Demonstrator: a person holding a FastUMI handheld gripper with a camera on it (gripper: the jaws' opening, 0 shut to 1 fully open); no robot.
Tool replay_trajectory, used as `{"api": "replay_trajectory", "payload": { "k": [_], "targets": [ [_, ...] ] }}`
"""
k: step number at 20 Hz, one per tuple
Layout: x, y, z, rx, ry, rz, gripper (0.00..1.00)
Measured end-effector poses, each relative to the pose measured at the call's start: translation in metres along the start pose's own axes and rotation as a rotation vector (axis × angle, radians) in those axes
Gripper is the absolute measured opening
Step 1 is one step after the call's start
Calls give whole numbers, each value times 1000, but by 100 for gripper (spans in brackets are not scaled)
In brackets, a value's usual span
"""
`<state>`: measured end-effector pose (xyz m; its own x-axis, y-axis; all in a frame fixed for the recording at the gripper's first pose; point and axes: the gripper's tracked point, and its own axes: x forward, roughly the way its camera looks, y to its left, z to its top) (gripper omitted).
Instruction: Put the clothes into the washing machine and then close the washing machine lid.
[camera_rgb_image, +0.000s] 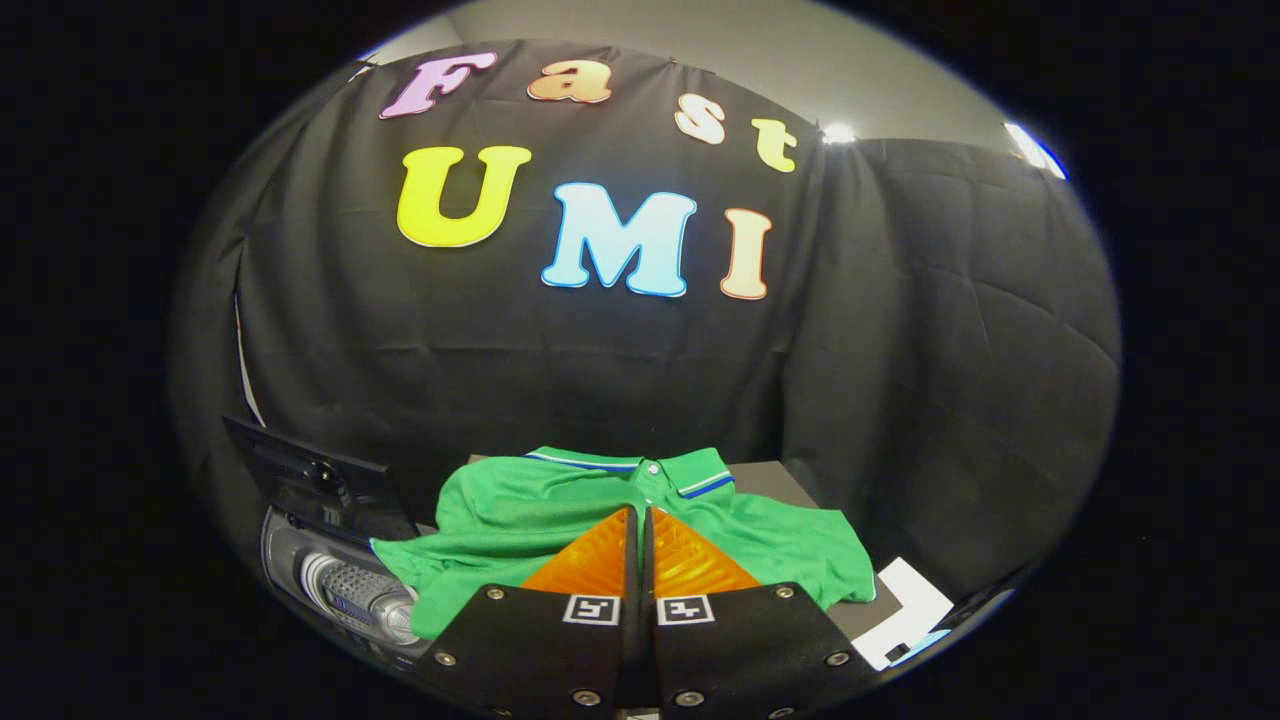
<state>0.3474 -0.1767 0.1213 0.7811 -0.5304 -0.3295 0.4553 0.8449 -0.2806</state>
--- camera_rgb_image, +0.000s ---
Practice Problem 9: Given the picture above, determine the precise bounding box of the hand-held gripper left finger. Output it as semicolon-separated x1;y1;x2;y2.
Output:
415;506;641;720

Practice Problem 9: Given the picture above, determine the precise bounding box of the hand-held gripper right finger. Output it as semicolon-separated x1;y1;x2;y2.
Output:
640;506;881;720

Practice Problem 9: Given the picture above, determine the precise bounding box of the green polo shirt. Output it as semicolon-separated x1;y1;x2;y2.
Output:
370;446;878;641

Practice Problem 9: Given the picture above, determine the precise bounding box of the grey washing machine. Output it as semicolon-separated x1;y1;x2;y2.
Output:
260;505;436;661

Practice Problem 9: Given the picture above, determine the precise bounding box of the dark washing machine lid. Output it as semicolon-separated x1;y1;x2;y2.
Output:
222;415;421;546

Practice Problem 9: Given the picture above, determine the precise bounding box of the grey cabinet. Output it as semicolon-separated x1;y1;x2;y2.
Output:
468;455;906;646

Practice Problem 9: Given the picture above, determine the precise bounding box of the white board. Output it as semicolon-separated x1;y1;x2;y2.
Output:
850;557;956;671

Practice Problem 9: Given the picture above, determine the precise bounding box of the black backdrop cloth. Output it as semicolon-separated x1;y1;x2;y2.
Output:
170;40;1121;601

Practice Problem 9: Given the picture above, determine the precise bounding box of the strip ceiling light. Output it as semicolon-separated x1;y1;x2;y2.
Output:
1005;122;1068;181

